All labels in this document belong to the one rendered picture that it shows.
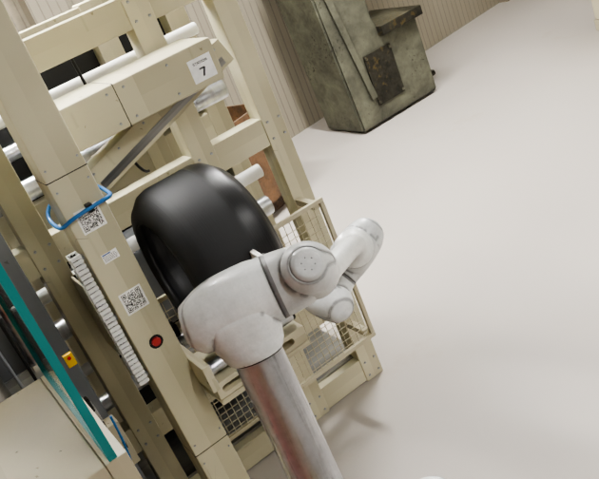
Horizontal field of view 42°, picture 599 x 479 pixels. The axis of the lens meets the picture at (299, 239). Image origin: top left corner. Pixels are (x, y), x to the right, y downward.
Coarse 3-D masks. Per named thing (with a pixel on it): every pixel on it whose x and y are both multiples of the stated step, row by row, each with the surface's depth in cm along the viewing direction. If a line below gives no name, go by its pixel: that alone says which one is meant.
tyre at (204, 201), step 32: (160, 192) 242; (192, 192) 239; (224, 192) 239; (160, 224) 236; (192, 224) 232; (224, 224) 234; (256, 224) 237; (160, 256) 280; (192, 256) 231; (224, 256) 232; (192, 288) 283
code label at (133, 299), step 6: (132, 288) 239; (138, 288) 240; (126, 294) 239; (132, 294) 240; (138, 294) 241; (144, 294) 242; (126, 300) 239; (132, 300) 240; (138, 300) 241; (144, 300) 242; (126, 306) 239; (132, 306) 240; (138, 306) 241; (144, 306) 242; (126, 312) 240; (132, 312) 241
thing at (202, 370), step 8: (184, 352) 258; (192, 360) 251; (200, 360) 249; (192, 368) 254; (200, 368) 245; (208, 368) 245; (200, 376) 252; (208, 376) 246; (208, 384) 247; (216, 384) 248
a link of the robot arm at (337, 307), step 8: (344, 280) 204; (352, 280) 205; (336, 288) 202; (344, 288) 203; (352, 288) 207; (328, 296) 200; (336, 296) 200; (344, 296) 200; (312, 304) 203; (320, 304) 201; (328, 304) 200; (336, 304) 199; (344, 304) 200; (352, 304) 202; (312, 312) 205; (320, 312) 202; (328, 312) 200; (336, 312) 200; (344, 312) 201; (352, 312) 203; (328, 320) 204; (336, 320) 202
